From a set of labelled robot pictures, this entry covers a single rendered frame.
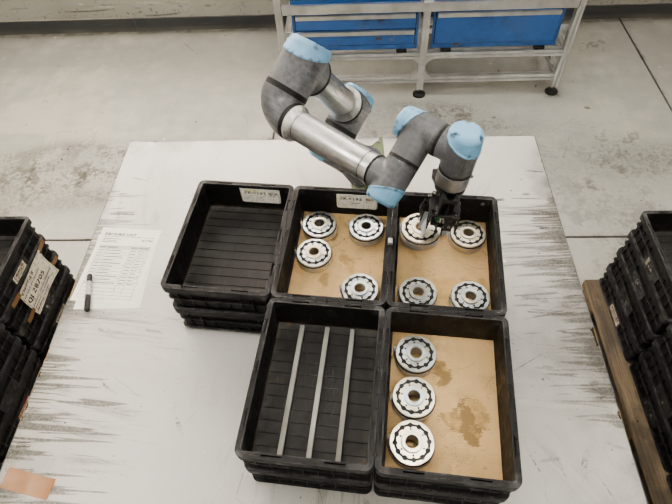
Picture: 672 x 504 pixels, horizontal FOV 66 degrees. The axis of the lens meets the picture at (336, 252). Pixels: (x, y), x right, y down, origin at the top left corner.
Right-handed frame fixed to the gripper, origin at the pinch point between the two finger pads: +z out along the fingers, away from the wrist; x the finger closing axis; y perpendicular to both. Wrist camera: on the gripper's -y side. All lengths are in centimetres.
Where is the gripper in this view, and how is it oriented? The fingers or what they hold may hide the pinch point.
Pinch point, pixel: (433, 229)
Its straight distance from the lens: 137.3
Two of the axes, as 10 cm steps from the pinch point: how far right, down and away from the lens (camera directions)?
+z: -0.5, 5.8, 8.1
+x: 9.9, 1.3, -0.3
